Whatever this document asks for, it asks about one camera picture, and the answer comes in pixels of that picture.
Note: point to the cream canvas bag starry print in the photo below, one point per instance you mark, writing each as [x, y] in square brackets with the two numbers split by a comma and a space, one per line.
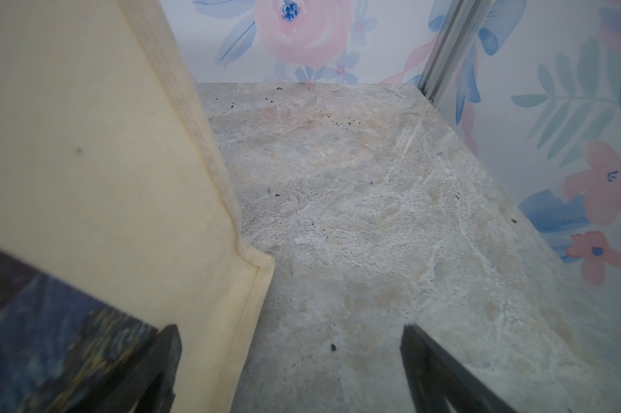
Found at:
[111, 179]

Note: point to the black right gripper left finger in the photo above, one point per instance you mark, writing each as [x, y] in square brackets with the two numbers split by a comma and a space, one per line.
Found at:
[144, 383]

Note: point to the right aluminium corner post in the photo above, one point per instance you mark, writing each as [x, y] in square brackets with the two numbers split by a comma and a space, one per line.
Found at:
[457, 22]

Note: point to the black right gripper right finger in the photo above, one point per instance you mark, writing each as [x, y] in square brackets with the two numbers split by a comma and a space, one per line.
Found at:
[438, 382]

